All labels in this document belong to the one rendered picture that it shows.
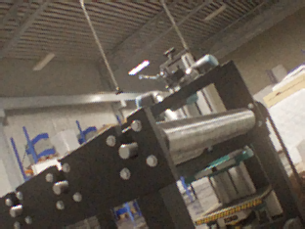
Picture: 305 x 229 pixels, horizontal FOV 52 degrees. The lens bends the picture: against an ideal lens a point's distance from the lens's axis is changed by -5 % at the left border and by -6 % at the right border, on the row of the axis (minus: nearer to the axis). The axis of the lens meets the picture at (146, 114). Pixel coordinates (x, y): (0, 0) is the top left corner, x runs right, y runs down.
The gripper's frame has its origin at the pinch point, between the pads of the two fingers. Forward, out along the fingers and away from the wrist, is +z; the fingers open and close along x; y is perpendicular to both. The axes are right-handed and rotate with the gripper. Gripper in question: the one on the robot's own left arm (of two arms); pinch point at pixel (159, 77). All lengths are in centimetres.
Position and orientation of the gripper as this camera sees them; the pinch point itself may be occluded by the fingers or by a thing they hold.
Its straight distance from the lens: 201.0
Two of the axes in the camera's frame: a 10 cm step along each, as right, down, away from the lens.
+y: -7.2, 4.4, 5.4
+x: -4.0, -9.0, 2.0
